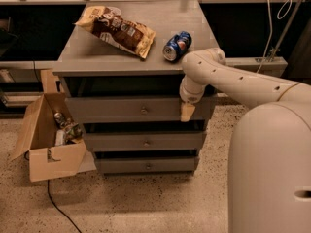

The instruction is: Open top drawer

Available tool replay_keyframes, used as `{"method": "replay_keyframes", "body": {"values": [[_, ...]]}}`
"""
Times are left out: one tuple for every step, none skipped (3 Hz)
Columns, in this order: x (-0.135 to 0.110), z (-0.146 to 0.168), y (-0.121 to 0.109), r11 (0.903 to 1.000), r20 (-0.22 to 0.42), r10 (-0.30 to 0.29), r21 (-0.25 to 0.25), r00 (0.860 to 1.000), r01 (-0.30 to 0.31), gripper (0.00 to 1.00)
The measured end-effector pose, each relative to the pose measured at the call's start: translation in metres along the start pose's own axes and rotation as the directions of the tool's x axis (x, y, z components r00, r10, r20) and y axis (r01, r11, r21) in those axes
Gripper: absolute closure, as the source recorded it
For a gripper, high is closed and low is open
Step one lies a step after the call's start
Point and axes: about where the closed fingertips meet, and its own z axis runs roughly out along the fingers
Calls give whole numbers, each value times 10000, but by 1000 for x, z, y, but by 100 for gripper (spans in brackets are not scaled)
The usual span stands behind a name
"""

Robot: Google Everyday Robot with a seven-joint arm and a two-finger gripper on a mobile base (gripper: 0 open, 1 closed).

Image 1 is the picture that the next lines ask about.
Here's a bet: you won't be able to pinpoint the brown chip bag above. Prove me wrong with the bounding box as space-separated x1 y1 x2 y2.
76 6 156 59

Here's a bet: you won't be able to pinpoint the metal stand pole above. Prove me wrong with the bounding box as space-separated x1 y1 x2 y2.
266 0 305 62

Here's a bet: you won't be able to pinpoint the grey bottom drawer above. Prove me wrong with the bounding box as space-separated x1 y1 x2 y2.
94 157 199 174

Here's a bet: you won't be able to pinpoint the grey drawer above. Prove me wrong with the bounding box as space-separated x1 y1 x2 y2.
84 131 206 152
94 157 199 174
64 94 218 124

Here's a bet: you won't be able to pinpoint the black floor cable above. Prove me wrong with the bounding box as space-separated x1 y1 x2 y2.
47 179 83 233

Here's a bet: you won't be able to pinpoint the grey top drawer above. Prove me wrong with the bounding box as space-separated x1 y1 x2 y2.
64 94 218 124

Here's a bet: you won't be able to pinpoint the cans inside cardboard box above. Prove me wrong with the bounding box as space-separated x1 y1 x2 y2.
53 112 82 146

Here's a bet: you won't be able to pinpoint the blue soda can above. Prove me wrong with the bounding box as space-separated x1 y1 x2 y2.
162 31 192 62

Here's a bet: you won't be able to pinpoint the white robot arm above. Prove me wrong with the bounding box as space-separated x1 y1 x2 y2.
180 48 311 233

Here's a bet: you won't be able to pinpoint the white hanging cable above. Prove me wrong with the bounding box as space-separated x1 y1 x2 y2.
256 0 294 74

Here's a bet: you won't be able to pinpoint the grey drawer cabinet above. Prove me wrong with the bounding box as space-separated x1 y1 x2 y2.
52 0 228 176

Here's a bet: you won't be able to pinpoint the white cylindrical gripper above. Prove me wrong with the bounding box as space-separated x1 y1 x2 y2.
179 76 205 122

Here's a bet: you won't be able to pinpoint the open cardboard box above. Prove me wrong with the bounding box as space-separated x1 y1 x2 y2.
10 70 96 182

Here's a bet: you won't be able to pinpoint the grey middle drawer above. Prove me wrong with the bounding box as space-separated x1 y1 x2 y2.
84 131 206 152

